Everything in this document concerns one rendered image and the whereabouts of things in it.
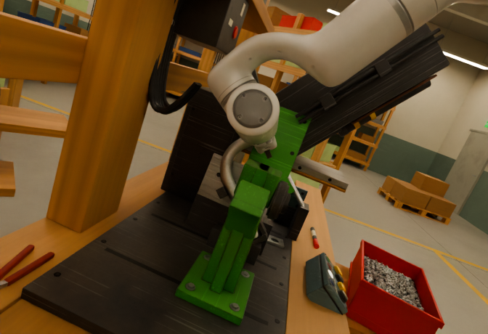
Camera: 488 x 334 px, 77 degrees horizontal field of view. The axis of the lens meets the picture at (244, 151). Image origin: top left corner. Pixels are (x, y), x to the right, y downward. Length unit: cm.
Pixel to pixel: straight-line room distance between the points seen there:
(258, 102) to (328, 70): 11
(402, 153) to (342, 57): 1041
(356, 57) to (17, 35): 50
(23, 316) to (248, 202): 37
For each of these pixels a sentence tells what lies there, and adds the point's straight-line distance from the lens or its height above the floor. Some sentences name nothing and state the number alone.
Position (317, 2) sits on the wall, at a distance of 1021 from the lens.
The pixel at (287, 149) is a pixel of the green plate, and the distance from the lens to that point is 81.
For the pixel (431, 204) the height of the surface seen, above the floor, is 29.
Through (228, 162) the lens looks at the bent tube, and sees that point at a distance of 78.
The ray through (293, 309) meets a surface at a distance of 73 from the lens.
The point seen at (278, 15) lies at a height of 230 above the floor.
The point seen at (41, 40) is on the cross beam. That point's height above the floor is 125.
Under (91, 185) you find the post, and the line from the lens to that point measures 72.
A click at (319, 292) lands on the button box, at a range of 78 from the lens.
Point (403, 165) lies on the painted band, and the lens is 1097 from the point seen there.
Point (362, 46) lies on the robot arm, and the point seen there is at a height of 141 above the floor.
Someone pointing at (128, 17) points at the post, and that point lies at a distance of 66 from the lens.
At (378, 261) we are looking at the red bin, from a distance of 126.
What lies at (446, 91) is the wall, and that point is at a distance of 1115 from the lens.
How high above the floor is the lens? 131
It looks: 12 degrees down
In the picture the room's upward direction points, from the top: 20 degrees clockwise
